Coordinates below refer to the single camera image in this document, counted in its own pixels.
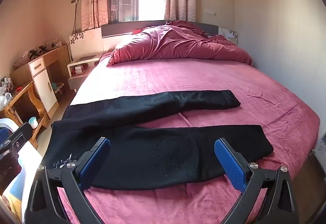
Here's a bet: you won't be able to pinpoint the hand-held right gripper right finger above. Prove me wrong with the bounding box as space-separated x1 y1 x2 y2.
214 137 300 224

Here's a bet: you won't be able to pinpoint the pink bed sheet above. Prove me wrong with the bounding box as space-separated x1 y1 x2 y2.
56 52 321 224

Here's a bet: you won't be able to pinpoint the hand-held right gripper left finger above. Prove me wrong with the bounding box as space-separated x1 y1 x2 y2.
24 137 111 224

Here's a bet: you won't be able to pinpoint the red duvet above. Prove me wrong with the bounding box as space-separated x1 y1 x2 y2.
106 20 253 67

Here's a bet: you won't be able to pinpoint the black cable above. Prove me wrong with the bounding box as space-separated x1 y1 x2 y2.
72 0 84 35

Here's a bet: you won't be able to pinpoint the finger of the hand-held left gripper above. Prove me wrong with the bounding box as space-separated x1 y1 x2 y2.
0 122 34 153

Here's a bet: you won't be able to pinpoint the white nightstand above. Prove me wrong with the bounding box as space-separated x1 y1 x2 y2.
67 55 100 92

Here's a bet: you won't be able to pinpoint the wooden side table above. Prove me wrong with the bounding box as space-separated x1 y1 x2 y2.
0 81 49 149

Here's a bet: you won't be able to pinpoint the clutter of plastic bags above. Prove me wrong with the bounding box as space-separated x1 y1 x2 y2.
0 76 15 110

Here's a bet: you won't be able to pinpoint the grey and white headboard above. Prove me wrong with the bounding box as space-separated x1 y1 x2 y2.
69 20 238 59

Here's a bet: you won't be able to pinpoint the woven basket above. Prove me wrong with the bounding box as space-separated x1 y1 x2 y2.
13 57 31 68

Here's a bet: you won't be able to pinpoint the black figurines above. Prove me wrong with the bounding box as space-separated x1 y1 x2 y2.
29 45 48 59

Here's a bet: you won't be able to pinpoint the wooden desk with white drawers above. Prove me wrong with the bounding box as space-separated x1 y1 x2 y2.
10 44 72 115

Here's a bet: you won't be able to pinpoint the black pants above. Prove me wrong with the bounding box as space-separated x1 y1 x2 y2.
43 89 274 191

